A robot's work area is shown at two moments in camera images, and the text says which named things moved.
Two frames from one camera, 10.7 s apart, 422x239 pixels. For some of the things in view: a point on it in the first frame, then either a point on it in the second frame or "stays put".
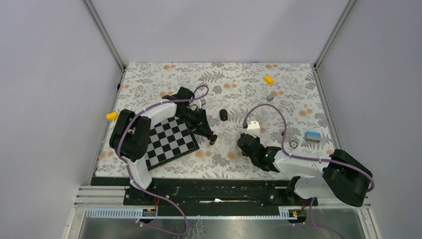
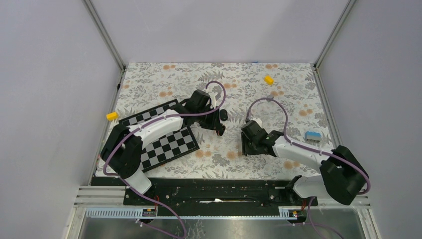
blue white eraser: (312, 136) stays put
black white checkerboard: (168, 141) stays put
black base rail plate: (213, 191) stays put
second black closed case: (223, 115) stays put
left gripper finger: (204, 130) to (220, 129)
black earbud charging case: (213, 139) to (221, 132)
